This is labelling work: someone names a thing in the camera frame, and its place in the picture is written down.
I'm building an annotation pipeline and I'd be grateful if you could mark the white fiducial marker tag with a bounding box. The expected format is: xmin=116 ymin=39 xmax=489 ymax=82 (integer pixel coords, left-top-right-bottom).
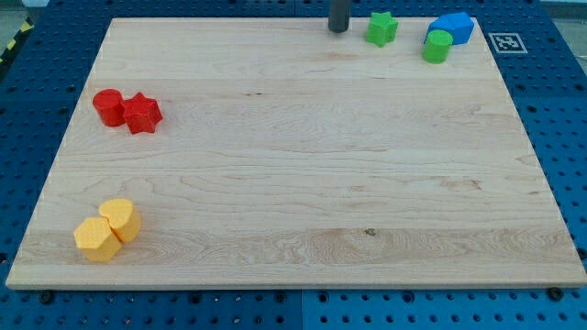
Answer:
xmin=489 ymin=32 xmax=527 ymax=54

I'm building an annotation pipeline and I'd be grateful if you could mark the green cylinder block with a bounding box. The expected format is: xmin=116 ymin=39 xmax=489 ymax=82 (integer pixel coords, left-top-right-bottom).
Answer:
xmin=422 ymin=29 xmax=453 ymax=64

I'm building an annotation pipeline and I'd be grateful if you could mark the yellow black hazard tape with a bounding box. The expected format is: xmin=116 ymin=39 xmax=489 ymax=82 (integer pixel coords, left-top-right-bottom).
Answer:
xmin=1 ymin=17 xmax=34 ymax=65

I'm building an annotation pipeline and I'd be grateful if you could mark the wooden board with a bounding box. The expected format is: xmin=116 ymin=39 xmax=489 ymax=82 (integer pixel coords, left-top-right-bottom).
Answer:
xmin=6 ymin=17 xmax=586 ymax=291

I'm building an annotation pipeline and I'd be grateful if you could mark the red star block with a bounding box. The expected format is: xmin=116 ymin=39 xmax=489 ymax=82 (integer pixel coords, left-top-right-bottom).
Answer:
xmin=123 ymin=93 xmax=162 ymax=134

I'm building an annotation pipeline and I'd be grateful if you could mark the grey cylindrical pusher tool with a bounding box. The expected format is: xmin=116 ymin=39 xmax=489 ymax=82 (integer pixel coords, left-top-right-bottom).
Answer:
xmin=327 ymin=0 xmax=352 ymax=34

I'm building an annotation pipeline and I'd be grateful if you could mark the yellow heart block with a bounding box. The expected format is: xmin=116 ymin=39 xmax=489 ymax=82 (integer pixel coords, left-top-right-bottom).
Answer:
xmin=98 ymin=198 xmax=142 ymax=243

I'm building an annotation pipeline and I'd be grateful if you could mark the blue triangle block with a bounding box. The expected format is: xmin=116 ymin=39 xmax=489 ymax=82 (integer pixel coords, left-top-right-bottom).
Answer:
xmin=427 ymin=12 xmax=475 ymax=45

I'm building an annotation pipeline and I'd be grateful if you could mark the yellow hexagon block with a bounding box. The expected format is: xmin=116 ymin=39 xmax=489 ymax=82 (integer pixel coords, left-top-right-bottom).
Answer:
xmin=73 ymin=217 xmax=122 ymax=262

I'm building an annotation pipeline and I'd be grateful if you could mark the green star block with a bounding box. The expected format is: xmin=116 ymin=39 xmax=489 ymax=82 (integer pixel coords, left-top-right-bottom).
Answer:
xmin=365 ymin=12 xmax=399 ymax=48

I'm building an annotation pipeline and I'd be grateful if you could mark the red cylinder block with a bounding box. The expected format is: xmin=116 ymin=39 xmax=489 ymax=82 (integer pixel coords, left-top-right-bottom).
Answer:
xmin=93 ymin=89 xmax=125 ymax=127

